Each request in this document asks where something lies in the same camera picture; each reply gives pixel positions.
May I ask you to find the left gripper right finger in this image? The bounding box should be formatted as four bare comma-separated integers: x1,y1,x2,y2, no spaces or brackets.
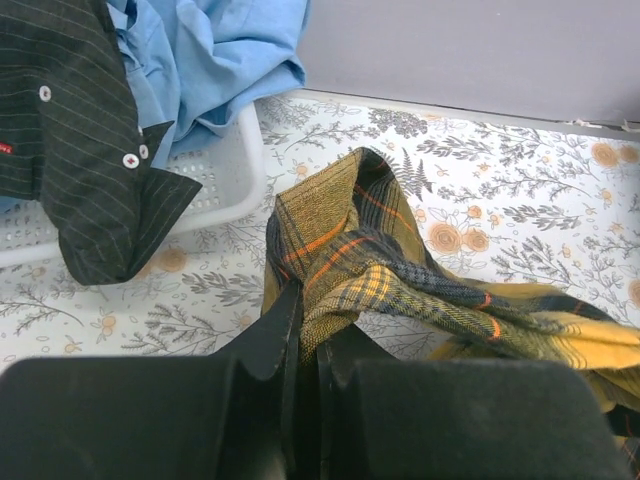
316,326,631,479

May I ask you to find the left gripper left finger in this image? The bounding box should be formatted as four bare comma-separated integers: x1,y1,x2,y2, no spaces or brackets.
1,281,302,479

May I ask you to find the yellow plaid flannel shirt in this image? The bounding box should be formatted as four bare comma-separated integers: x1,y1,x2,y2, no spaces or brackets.
264,148,639,479

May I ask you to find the black pinstripe shirt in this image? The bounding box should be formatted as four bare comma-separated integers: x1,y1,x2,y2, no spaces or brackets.
1,1,201,285

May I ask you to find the left white laundry basket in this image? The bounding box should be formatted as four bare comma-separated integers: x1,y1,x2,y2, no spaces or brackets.
1,104,266,268

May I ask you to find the floral table mat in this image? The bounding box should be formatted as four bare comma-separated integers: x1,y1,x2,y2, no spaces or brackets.
1,92,639,366

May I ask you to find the light blue shirt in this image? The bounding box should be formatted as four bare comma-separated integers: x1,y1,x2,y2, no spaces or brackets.
0,0,307,211

